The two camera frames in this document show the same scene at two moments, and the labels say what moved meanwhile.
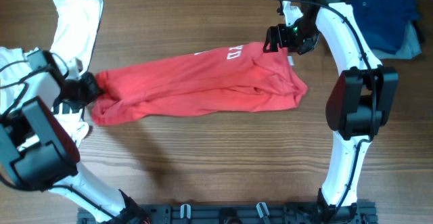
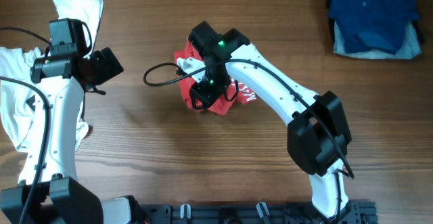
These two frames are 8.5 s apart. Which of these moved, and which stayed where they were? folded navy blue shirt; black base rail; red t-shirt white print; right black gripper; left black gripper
Moved: right black gripper; red t-shirt white print; left black gripper
Stayed: black base rail; folded navy blue shirt
